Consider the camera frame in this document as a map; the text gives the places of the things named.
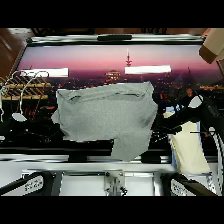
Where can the grey T-shirt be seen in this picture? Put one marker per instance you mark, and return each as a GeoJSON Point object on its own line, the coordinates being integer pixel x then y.
{"type": "Point", "coordinates": [106, 116]}

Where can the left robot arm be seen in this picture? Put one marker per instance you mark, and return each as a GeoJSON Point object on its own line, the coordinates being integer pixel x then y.
{"type": "Point", "coordinates": [23, 185]}

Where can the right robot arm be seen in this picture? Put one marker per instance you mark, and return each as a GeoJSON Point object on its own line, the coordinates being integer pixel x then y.
{"type": "Point", "coordinates": [186, 115]}

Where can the cream garment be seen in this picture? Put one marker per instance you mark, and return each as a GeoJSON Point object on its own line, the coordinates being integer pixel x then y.
{"type": "Point", "coordinates": [190, 150]}

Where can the silver frame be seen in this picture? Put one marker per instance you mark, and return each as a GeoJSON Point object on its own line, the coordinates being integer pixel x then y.
{"type": "Point", "coordinates": [86, 166]}

